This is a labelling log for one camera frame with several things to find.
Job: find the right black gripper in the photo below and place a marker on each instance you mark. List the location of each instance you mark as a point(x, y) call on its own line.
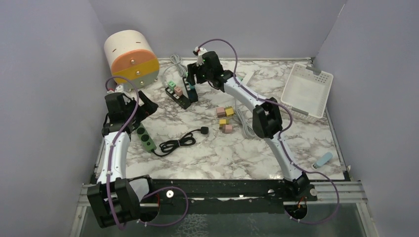
point(191, 69)

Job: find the pink plug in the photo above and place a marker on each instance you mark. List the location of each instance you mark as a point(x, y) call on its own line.
point(220, 112)
point(227, 128)

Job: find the green power strip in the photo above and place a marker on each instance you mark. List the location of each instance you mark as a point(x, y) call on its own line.
point(145, 139)

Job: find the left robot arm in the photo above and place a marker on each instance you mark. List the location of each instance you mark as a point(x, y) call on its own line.
point(114, 199)

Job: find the light blue small device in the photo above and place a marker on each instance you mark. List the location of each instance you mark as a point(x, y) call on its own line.
point(323, 160)

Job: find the black power strip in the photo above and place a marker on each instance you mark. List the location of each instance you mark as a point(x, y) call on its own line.
point(192, 94)
point(178, 97)

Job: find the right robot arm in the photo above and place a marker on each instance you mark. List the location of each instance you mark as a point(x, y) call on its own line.
point(266, 117)

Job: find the green plug on black strip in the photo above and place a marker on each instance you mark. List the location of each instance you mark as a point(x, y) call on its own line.
point(171, 85)

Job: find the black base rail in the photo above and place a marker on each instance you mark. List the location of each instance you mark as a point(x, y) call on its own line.
point(222, 196)

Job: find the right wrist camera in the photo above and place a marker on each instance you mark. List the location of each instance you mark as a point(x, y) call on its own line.
point(199, 52)

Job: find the yellow plug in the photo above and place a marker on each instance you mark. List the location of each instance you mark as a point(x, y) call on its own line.
point(223, 122)
point(229, 111)

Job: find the round cream drawer cabinet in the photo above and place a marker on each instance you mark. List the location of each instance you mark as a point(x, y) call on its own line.
point(129, 55)

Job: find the white plastic basket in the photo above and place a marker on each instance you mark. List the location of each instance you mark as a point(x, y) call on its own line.
point(306, 92)

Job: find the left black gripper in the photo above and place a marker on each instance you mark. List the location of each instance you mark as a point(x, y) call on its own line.
point(147, 109)

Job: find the white power strip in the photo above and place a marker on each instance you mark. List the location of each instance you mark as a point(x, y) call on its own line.
point(248, 76)

